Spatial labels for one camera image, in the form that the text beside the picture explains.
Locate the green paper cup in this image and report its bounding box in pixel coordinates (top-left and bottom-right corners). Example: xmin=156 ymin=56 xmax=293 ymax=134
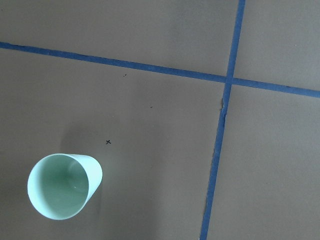
xmin=27 ymin=153 xmax=103 ymax=221

